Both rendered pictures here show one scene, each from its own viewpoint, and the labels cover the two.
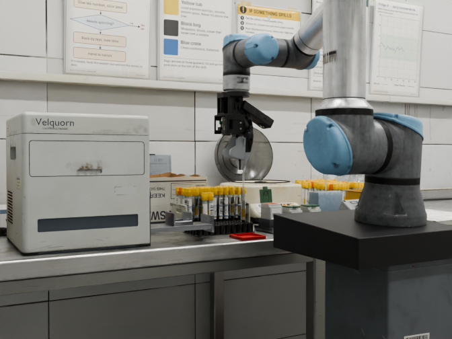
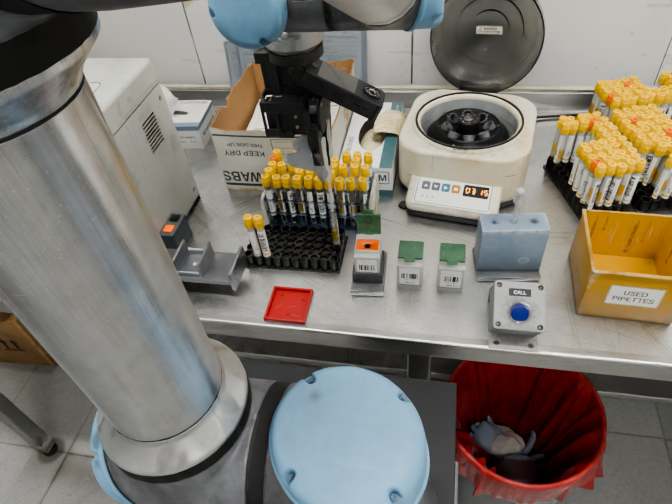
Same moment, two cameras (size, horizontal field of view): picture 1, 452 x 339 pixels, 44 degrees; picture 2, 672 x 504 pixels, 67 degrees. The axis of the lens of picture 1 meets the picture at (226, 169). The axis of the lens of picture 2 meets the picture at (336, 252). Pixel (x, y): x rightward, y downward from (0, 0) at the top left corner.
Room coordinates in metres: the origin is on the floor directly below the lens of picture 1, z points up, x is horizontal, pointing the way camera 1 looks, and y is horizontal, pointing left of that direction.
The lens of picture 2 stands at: (1.09, -0.48, 1.53)
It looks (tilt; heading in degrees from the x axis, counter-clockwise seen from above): 45 degrees down; 44
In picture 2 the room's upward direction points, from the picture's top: 7 degrees counter-clockwise
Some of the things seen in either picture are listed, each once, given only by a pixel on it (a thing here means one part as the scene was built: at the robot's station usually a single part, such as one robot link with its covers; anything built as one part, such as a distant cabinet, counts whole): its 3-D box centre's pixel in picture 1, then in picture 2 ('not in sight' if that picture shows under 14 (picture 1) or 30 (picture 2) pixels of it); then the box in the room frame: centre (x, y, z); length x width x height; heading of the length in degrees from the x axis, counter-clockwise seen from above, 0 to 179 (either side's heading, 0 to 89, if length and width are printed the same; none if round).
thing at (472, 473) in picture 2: not in sight; (504, 445); (1.72, -0.39, 0.22); 0.38 x 0.37 x 0.44; 118
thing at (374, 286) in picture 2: (271, 224); (369, 268); (1.54, -0.13, 0.89); 0.09 x 0.05 x 0.04; 30
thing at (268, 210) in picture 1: (271, 214); (368, 257); (1.54, -0.12, 0.92); 0.05 x 0.04 x 0.06; 30
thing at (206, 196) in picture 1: (218, 212); (292, 229); (1.52, 0.02, 0.93); 0.17 x 0.09 x 0.11; 118
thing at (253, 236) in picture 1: (247, 236); (289, 304); (1.42, -0.05, 0.88); 0.07 x 0.07 x 0.01; 28
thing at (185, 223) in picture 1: (170, 222); (182, 261); (1.36, 0.13, 0.92); 0.21 x 0.07 x 0.05; 118
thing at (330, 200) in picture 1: (325, 208); (509, 244); (1.69, -0.30, 0.92); 0.10 x 0.07 x 0.10; 125
